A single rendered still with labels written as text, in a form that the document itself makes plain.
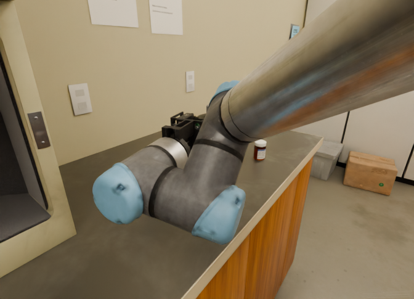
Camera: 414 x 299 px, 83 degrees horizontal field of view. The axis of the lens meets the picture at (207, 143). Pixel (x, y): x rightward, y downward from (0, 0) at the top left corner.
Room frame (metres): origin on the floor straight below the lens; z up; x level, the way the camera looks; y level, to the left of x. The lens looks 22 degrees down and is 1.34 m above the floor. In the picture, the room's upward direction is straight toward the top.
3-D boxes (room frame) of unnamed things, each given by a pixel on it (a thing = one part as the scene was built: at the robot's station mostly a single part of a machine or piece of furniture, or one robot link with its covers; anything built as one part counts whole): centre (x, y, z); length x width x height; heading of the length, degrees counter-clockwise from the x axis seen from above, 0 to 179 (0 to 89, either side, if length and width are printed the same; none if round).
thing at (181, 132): (0.44, 0.04, 1.17); 0.12 x 0.08 x 0.09; 157
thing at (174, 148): (0.37, 0.08, 1.16); 0.08 x 0.05 x 0.08; 67
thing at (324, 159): (2.49, -1.20, 0.17); 0.60 x 0.42 x 0.33; 50
